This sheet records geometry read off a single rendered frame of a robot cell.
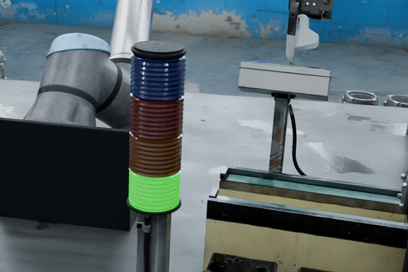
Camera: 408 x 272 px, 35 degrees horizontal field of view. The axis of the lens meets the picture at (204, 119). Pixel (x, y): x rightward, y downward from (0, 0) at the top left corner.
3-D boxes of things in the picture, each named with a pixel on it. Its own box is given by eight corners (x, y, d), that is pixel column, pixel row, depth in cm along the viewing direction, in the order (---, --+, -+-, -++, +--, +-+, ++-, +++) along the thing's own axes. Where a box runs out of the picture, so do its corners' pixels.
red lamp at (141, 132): (188, 125, 75) (190, 88, 74) (175, 143, 70) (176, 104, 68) (138, 119, 77) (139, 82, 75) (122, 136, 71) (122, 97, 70)
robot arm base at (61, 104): (2, 125, 115) (16, 77, 120) (31, 158, 129) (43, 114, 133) (83, 132, 113) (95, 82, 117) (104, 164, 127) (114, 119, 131)
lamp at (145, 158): (186, 161, 77) (188, 125, 75) (173, 181, 71) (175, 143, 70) (138, 154, 78) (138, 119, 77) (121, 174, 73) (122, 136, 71)
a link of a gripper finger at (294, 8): (294, 33, 120) (300, -13, 121) (286, 33, 120) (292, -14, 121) (295, 39, 125) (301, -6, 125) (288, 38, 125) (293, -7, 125)
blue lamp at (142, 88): (190, 88, 74) (192, 50, 72) (176, 104, 68) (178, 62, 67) (139, 82, 75) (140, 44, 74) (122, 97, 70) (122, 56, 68)
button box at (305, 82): (328, 101, 126) (331, 74, 126) (328, 97, 119) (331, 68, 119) (241, 91, 129) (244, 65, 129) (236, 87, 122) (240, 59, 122)
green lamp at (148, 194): (184, 195, 78) (186, 161, 77) (172, 218, 73) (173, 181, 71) (137, 188, 80) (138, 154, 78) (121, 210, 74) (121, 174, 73)
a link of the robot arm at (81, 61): (23, 91, 125) (40, 32, 130) (74, 120, 134) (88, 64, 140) (65, 79, 118) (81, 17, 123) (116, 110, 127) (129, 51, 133)
